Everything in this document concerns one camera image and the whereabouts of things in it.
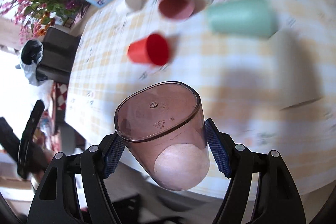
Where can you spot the translucent brown plastic cup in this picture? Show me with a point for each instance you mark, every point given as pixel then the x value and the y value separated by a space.
pixel 163 127

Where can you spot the green plastic cup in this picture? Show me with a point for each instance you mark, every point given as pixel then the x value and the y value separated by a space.
pixel 243 17

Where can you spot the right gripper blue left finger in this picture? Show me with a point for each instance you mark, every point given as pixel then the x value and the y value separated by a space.
pixel 112 152

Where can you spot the yellow plaid floral tablecloth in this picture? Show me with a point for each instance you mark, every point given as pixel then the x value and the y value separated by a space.
pixel 235 77

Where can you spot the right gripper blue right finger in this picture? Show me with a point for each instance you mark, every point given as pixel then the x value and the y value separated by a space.
pixel 218 149

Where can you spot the black office chair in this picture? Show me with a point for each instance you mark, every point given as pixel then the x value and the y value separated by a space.
pixel 59 51

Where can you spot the pink plastic cup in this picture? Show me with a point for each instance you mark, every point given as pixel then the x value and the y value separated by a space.
pixel 176 9

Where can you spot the red plastic cup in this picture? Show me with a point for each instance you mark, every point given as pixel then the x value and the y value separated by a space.
pixel 153 49

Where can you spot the white plastic cup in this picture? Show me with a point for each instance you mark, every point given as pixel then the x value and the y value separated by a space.
pixel 128 6

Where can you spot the grey jacket on chair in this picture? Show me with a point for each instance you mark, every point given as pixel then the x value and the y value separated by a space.
pixel 29 58

